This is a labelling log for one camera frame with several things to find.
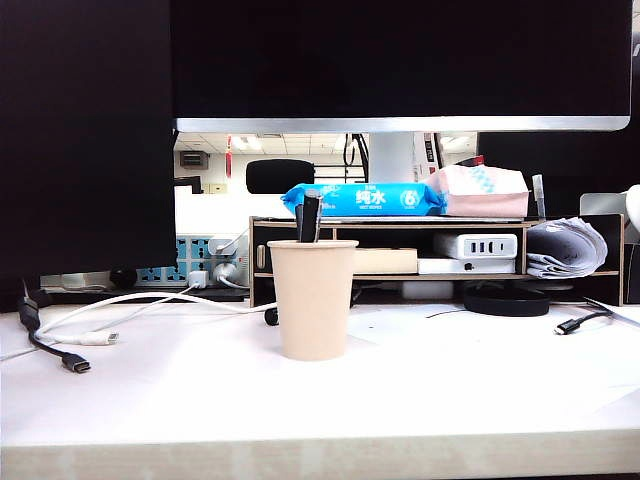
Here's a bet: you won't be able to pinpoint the beige paper cup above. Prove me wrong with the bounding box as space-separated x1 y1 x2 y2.
266 239 361 363

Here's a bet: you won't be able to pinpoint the black pen with grey cap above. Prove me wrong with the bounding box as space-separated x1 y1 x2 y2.
301 188 326 245

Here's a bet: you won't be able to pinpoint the thin black pen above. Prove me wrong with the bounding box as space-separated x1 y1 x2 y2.
294 201 313 245

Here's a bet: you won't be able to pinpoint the blue wet wipes pack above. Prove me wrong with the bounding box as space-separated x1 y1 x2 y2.
279 181 447 218

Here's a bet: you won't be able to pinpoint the beige rectangular box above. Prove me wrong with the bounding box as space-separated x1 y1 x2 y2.
353 247 419 276

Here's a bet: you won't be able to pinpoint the black chair headrest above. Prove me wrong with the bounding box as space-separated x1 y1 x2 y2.
245 158 317 196

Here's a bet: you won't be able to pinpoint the grey-white angled power plug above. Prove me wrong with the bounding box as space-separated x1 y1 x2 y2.
208 237 242 257

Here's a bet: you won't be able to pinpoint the white round power plug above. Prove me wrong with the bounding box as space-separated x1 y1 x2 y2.
213 261 250 290

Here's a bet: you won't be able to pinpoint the white monitor stand column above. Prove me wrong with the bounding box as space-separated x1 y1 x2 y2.
368 131 417 184

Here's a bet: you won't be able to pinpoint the small white box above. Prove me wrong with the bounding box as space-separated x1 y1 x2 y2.
399 281 455 301

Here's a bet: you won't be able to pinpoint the flat white box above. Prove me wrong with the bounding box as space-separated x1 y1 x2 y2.
416 256 517 276

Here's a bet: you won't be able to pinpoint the power strip with blue sockets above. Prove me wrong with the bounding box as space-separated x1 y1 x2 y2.
134 233 251 289

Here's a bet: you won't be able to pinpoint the white multi-port USB charger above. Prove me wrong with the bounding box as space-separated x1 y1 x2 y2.
433 232 519 262

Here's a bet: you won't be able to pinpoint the pink tissue pack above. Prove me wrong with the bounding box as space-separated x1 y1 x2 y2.
423 164 531 218

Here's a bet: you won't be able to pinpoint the black flat stand base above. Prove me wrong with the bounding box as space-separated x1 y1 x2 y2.
39 286 251 305

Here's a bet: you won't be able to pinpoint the black round monitor base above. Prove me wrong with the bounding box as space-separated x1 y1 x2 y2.
461 288 551 318

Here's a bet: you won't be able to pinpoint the large silver-bezel monitor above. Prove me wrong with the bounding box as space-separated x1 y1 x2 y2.
169 0 634 134

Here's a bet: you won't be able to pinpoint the rolled white papers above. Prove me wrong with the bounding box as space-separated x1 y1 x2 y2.
525 216 609 279

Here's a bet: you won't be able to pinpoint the tall dark monitor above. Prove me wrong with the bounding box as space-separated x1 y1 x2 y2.
0 0 178 312

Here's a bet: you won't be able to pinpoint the black wooden desk shelf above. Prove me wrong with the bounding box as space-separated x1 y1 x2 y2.
248 213 626 308

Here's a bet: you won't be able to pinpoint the white paper sheet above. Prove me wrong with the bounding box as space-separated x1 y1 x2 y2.
581 295 640 331

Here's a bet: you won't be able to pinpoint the white rounded object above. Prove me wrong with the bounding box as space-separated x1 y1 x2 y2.
624 183 640 237

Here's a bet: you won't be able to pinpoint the thick white cable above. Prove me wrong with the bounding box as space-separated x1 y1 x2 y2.
34 291 279 347

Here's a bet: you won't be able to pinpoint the black lightning cable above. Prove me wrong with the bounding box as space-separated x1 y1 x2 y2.
553 309 617 337

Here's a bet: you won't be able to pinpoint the black USB-C cable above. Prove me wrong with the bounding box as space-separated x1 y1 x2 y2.
16 292 94 376

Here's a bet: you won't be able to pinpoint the thin white cable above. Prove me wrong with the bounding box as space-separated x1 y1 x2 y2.
0 284 201 362

